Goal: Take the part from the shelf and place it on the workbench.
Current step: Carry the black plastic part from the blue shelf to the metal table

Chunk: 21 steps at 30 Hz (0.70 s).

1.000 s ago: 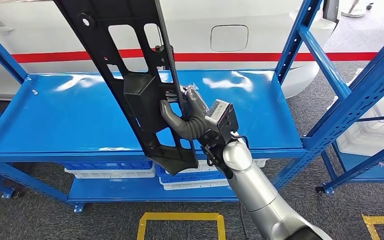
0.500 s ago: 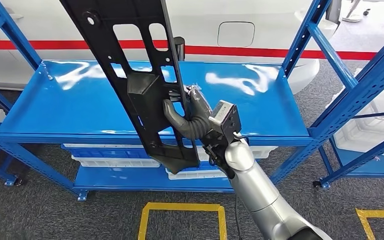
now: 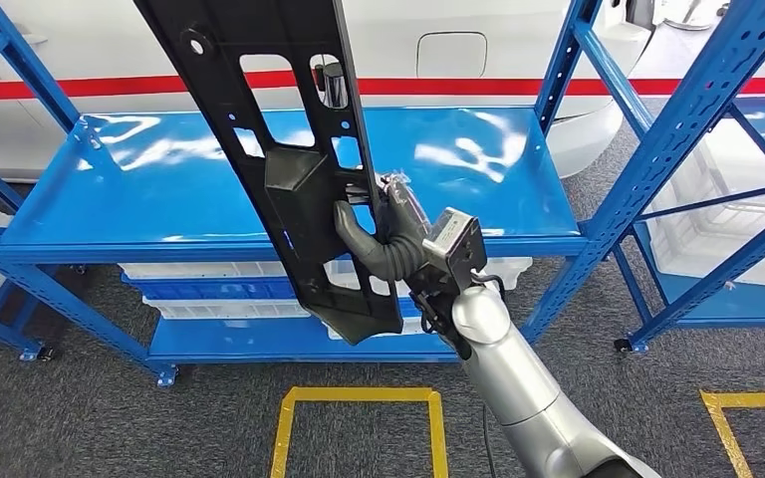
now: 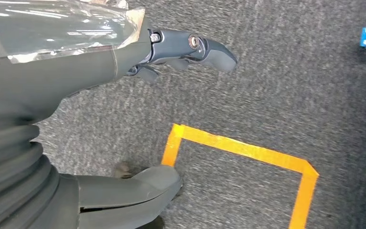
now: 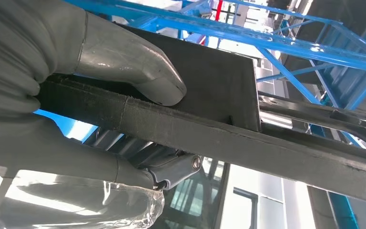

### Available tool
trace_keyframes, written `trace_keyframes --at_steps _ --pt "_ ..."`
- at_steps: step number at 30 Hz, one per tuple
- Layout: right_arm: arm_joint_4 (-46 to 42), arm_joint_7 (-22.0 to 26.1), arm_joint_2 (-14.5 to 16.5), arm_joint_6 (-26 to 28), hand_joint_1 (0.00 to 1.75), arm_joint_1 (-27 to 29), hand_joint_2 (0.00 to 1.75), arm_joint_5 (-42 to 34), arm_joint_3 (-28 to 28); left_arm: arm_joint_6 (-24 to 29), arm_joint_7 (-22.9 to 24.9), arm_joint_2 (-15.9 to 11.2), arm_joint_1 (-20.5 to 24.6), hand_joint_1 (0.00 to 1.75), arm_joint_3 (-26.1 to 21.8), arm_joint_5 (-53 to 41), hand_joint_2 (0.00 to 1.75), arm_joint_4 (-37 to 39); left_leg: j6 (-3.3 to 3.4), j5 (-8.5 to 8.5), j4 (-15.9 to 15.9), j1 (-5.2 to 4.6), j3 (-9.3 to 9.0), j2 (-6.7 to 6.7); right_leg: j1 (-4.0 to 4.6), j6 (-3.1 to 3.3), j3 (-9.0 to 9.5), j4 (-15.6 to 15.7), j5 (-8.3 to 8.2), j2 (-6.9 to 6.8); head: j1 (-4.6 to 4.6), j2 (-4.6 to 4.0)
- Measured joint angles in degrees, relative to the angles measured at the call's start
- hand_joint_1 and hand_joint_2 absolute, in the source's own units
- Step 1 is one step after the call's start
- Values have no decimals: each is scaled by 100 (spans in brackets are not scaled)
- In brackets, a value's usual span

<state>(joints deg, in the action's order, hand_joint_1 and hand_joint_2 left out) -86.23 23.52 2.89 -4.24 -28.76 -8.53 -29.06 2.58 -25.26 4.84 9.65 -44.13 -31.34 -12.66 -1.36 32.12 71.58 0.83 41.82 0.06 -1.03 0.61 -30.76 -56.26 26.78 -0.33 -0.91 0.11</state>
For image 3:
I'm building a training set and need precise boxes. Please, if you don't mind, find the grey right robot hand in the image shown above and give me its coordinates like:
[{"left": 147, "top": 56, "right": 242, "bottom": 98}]
[{"left": 333, "top": 171, "right": 434, "bottom": 261}]

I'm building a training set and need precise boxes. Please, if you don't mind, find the black plastic car part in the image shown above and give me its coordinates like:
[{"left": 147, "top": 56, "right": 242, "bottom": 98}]
[{"left": 132, "top": 0, "right": 405, "bottom": 347}]

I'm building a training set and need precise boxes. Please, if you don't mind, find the large translucent white crate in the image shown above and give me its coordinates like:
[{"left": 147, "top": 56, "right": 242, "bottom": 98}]
[{"left": 644, "top": 139, "right": 765, "bottom": 293}]

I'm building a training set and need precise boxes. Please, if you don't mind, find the white car with red stripe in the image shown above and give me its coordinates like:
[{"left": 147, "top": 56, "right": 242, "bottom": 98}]
[{"left": 0, "top": 0, "right": 765, "bottom": 183}]

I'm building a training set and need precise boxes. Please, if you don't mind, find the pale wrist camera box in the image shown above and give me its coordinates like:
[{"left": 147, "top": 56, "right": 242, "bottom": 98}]
[{"left": 421, "top": 207, "right": 489, "bottom": 276}]

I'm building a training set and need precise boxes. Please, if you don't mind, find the flat black camera cable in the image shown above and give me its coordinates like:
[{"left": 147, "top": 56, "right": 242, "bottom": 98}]
[{"left": 469, "top": 274, "right": 508, "bottom": 302}]

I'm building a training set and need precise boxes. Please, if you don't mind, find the black chrome stanchion post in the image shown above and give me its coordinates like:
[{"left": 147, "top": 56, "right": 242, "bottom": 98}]
[{"left": 313, "top": 62, "right": 351, "bottom": 111}]

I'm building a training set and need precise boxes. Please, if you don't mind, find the round black arm cable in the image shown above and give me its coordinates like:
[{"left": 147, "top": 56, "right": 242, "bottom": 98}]
[{"left": 481, "top": 403, "right": 498, "bottom": 478}]

